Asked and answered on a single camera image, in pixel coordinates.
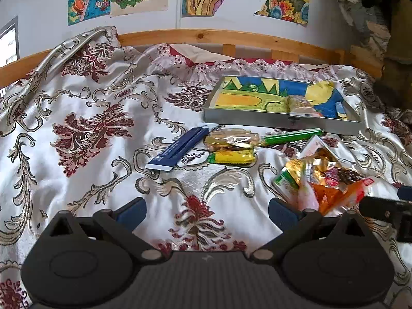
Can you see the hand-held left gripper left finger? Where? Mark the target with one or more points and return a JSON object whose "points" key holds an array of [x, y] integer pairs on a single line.
{"points": [[132, 211]]}

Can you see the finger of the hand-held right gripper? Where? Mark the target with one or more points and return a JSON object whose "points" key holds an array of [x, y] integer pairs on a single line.
{"points": [[379, 207], [405, 192]]}

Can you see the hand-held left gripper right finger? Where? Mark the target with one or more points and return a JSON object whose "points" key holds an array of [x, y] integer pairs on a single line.
{"points": [[283, 214]]}

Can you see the pink clear snack packet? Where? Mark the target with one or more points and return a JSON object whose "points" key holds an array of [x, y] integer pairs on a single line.
{"points": [[305, 198]]}

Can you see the orange snack packet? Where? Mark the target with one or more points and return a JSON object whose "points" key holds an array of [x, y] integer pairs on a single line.
{"points": [[338, 194]]}

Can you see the dark brown snack packet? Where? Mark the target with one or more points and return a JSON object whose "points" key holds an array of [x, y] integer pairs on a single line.
{"points": [[349, 175]]}

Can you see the yellow corn snack packet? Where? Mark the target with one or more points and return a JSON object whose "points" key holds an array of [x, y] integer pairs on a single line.
{"points": [[231, 158]]}

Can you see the large rice cake packet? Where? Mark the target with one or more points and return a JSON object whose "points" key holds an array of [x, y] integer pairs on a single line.
{"points": [[231, 139]]}

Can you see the grey metal tray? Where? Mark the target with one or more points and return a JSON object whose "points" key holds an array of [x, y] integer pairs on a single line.
{"points": [[257, 122]]}

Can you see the small green white packet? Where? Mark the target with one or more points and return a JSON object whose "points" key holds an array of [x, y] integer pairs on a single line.
{"points": [[285, 182]]}

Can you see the floral satin blanket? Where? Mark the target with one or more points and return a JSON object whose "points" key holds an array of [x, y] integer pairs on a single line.
{"points": [[96, 167]]}

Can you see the green stick packet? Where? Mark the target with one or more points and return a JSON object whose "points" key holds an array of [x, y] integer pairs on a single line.
{"points": [[289, 136]]}

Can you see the dark blue flat packet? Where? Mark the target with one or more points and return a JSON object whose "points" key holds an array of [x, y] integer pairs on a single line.
{"points": [[180, 148]]}

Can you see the small rice cake packet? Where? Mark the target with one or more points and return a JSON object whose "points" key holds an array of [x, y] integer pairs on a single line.
{"points": [[301, 106]]}

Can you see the colourful drawing paper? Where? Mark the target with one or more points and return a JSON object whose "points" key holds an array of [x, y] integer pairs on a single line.
{"points": [[244, 98]]}

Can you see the dark cloth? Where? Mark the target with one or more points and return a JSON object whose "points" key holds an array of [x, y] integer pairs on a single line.
{"points": [[399, 38]]}

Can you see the cream pillow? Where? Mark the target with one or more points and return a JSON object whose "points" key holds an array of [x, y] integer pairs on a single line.
{"points": [[199, 53]]}

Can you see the patterned grey cloth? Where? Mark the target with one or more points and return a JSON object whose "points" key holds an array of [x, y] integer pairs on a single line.
{"points": [[360, 13]]}

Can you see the window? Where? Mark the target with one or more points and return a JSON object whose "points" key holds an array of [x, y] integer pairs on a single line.
{"points": [[8, 43]]}

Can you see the wooden bed frame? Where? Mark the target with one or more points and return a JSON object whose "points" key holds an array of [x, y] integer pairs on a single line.
{"points": [[225, 37]]}

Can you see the white wall pipe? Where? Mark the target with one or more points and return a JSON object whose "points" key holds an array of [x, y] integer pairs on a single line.
{"points": [[179, 6]]}

